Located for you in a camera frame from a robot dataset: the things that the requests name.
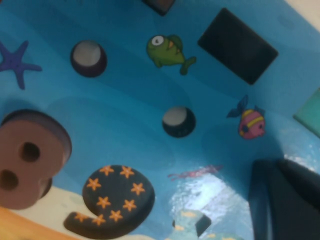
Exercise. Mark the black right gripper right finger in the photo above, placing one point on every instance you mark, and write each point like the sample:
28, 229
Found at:
303, 178

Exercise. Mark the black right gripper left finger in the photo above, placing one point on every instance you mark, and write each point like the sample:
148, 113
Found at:
275, 207

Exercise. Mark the colourful wooden number puzzle board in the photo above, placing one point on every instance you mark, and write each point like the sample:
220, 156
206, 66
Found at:
125, 100

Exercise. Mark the brown wooden number eight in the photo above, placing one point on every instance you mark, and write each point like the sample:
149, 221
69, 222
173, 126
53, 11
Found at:
50, 140

